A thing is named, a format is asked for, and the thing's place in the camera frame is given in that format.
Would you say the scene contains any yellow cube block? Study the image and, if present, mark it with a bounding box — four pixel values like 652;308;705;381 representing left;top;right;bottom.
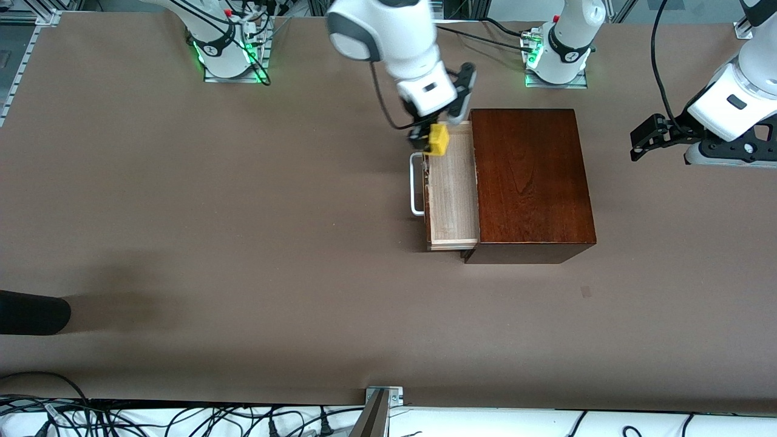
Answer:
428;124;451;156

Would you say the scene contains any wooden drawer with white handle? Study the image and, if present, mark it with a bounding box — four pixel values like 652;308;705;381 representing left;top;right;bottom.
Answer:
410;118;481;251

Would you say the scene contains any dark wooden drawer cabinet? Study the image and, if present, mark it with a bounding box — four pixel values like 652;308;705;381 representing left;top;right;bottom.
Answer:
464;108;597;265

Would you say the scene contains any brown paper table cover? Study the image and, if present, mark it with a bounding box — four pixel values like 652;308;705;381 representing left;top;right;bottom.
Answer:
0;12;777;415

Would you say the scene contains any dark aluminium profile beam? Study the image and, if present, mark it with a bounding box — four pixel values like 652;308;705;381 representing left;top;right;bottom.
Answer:
349;388;389;437

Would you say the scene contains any black cylinder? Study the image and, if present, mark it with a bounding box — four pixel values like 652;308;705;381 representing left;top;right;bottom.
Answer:
0;290;72;336

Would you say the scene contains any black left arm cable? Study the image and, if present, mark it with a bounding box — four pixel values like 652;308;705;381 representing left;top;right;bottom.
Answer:
650;0;688;132

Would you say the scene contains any long black base cable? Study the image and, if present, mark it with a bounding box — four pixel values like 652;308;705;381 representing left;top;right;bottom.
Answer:
434;21;541;50

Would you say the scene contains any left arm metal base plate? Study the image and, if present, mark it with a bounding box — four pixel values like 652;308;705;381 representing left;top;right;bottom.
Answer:
524;68;589;90

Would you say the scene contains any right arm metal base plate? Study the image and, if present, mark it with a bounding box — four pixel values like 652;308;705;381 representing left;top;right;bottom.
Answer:
203;42;268;84

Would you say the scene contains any black and red cable cluster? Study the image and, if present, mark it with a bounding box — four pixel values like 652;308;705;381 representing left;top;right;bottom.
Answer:
226;0;291;48

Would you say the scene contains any silver metal bracket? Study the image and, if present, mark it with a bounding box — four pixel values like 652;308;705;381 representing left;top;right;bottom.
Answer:
364;385;404;407

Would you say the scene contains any aluminium bracket with perforated strip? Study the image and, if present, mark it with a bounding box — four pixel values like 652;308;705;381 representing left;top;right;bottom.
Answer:
0;8;62;128

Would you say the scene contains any black cable tangle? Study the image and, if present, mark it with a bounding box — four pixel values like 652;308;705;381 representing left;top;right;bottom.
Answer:
0;370;365;437

